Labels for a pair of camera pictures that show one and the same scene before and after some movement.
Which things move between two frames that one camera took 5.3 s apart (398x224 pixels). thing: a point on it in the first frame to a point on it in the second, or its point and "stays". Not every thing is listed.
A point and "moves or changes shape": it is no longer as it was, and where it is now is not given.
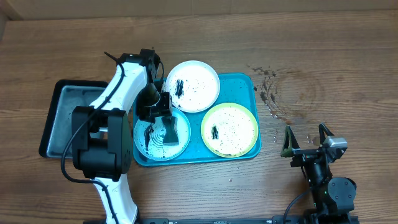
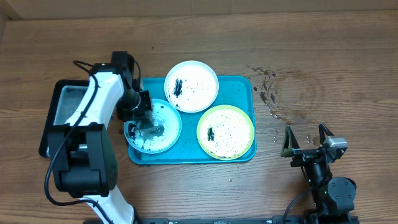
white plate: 194,86 stays
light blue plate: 149,137 moves or changes shape
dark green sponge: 171,135 to 149,133
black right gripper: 290,148 stays
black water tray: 67,94 stays
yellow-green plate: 229,130 moves or changes shape
